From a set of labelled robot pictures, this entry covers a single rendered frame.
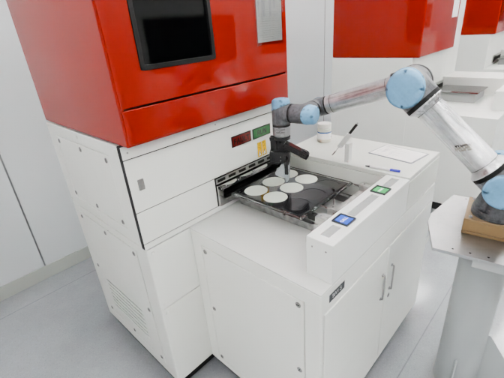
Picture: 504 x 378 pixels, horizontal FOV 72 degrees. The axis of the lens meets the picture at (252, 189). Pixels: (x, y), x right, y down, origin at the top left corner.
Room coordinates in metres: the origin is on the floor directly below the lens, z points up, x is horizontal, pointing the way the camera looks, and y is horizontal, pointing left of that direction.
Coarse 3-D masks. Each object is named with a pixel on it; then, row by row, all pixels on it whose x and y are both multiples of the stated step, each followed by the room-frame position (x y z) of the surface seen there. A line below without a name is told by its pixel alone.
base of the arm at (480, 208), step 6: (480, 192) 1.07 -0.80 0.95; (480, 198) 1.04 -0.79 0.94; (474, 204) 1.05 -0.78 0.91; (480, 204) 1.03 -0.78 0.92; (486, 204) 1.01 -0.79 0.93; (474, 210) 1.04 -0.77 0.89; (480, 210) 1.02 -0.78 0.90; (486, 210) 1.01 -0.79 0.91; (492, 210) 0.98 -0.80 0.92; (498, 210) 0.98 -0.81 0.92; (480, 216) 1.01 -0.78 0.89; (486, 216) 0.99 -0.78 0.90; (492, 216) 0.98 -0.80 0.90; (498, 216) 0.97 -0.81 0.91; (492, 222) 0.97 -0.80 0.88; (498, 222) 0.96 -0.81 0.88
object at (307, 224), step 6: (240, 198) 1.38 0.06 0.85; (246, 204) 1.35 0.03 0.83; (252, 204) 1.32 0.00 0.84; (264, 210) 1.27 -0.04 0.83; (270, 210) 1.25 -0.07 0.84; (276, 216) 1.23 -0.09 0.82; (282, 216) 1.21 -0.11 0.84; (288, 216) 1.18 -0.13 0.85; (294, 222) 1.16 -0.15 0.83; (300, 222) 1.14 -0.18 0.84; (306, 222) 1.12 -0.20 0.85; (312, 222) 1.12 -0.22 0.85; (306, 228) 1.12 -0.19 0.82; (312, 228) 1.10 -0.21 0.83
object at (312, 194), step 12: (324, 180) 1.38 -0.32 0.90; (336, 180) 1.37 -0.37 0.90; (240, 192) 1.33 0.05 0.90; (300, 192) 1.28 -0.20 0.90; (312, 192) 1.27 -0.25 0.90; (324, 192) 1.26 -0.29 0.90; (276, 204) 1.19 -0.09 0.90; (288, 204) 1.19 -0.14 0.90; (300, 204) 1.18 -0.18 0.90; (312, 204) 1.17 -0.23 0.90
